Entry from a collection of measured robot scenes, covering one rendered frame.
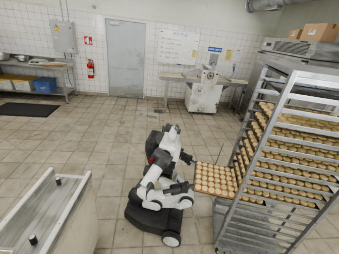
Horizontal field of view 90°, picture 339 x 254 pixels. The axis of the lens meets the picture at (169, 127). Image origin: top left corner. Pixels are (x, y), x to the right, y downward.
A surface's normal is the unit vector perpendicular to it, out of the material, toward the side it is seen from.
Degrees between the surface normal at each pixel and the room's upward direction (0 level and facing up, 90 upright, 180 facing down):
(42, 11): 90
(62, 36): 90
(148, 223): 0
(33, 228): 0
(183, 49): 90
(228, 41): 90
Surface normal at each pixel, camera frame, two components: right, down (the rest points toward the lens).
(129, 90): 0.10, 0.49
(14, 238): 0.11, -0.87
